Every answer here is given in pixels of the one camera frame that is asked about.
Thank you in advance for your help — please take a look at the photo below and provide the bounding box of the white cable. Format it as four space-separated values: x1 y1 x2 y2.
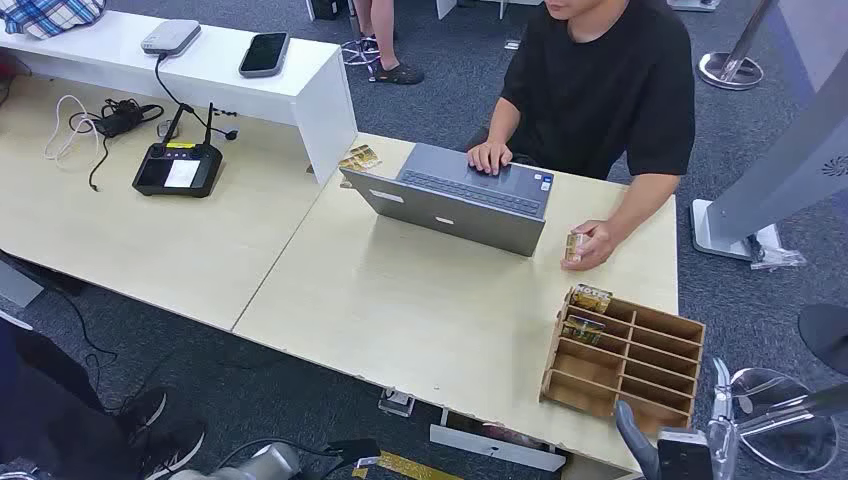
43 94 101 167

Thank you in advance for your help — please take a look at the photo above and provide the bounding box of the black power adapter with cable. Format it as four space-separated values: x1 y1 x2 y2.
68 97 166 193

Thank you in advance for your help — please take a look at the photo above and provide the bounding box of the person's left hand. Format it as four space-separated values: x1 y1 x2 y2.
561 219 621 272

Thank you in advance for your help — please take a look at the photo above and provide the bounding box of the wire chair base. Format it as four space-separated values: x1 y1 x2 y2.
341 36 383 68

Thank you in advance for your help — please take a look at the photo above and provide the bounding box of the white desk shelf riser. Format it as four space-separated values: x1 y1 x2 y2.
0 9 359 187

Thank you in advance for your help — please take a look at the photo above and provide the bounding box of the grey panel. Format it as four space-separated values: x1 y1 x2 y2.
0 261 45 309

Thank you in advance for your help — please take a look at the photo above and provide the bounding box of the black smartphone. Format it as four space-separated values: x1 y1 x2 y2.
238 31 291 79

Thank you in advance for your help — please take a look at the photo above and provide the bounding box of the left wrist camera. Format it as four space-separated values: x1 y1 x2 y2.
327 437 383 469

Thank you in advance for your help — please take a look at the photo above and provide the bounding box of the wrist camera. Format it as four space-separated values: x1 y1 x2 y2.
327 437 383 469
657 427 713 480

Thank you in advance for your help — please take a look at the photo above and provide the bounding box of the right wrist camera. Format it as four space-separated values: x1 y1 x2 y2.
657 427 713 480

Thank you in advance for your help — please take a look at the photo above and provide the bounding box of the chrome stanchion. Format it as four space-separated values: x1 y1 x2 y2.
696 0 778 92
718 367 848 476

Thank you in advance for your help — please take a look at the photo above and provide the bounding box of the grey laptop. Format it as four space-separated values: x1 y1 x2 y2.
339 142 556 258

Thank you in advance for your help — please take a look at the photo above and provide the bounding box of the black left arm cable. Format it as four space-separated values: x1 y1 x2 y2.
218 435 346 473

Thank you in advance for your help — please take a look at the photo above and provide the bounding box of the wooden card organiser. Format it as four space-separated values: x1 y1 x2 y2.
539 286 707 435

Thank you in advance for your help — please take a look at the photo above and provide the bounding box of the grey router box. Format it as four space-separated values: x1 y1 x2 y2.
140 19 202 58

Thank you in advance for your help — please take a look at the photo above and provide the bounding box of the person's right hand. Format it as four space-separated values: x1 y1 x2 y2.
466 140 515 178

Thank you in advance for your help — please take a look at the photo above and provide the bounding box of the black floor cable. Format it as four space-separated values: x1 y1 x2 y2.
56 291 167 412

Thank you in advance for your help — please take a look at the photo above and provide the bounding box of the white desk foot bar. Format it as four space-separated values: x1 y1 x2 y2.
429 423 568 473

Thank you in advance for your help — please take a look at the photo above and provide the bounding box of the grey kiosk stand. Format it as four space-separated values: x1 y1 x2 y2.
690 0 848 263

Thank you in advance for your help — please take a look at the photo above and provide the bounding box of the clear plastic bag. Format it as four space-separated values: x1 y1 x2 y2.
750 246 808 271

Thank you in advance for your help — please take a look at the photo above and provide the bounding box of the gold card pile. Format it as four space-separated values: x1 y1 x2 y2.
337 144 384 174

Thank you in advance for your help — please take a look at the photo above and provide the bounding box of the black router cable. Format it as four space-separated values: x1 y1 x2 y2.
154 52 240 142

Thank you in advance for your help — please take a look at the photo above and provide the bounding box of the black remote controller with antennas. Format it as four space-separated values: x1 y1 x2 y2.
131 101 225 199

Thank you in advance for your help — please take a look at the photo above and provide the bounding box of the white table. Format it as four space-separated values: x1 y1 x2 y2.
435 0 545 20

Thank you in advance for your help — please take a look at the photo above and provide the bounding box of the black round base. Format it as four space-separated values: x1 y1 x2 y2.
798 304 848 378

